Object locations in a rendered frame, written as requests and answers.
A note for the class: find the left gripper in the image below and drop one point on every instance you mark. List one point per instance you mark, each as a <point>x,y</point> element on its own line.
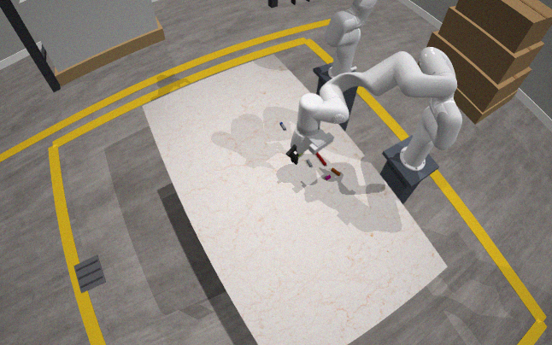
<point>299,143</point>

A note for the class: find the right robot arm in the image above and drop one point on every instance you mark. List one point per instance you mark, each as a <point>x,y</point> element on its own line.
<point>338,33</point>

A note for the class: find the dark red rectangular bar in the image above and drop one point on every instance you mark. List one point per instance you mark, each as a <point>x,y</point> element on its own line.
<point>321,159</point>

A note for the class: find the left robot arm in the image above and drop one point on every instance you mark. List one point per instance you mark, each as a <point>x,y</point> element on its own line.
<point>441,119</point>

